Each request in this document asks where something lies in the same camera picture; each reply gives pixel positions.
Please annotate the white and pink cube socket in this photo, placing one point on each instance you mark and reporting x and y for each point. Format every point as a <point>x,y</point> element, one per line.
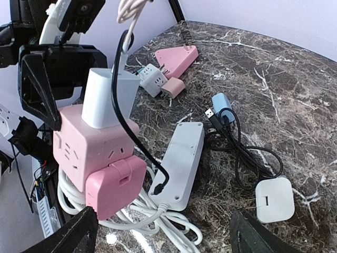
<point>98,162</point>

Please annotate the pink charger plug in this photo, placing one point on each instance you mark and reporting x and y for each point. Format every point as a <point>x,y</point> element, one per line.
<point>173,87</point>

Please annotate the white plug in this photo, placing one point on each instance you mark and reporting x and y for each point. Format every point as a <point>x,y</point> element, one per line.
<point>274,200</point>

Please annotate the white slotted cable duct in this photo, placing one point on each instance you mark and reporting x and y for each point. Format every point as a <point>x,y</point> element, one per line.
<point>47,214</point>

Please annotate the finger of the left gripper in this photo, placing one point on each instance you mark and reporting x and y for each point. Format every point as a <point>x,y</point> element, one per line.
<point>35,91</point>

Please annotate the light blue charger plug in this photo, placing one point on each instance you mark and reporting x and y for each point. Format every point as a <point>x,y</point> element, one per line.
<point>220,104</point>

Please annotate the white power strip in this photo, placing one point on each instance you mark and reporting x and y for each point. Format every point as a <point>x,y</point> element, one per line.
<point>181,161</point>

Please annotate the white charger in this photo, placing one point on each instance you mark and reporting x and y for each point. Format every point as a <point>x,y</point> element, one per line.
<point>98,111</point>

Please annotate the pink triangular power socket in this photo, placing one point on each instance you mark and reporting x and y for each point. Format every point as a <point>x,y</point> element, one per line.
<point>176,60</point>

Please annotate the white cube socket adapter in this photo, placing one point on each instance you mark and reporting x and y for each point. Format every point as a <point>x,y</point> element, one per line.
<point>152,79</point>

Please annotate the left black frame post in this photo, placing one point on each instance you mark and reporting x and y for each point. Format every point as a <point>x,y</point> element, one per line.
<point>177,11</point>

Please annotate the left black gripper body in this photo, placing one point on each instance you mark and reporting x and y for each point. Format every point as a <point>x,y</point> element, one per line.
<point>65,67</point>

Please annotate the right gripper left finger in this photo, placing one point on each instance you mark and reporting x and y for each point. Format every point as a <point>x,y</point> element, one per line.
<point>77,235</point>

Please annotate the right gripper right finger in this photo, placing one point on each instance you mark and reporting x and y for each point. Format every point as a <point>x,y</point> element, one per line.
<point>248,235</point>

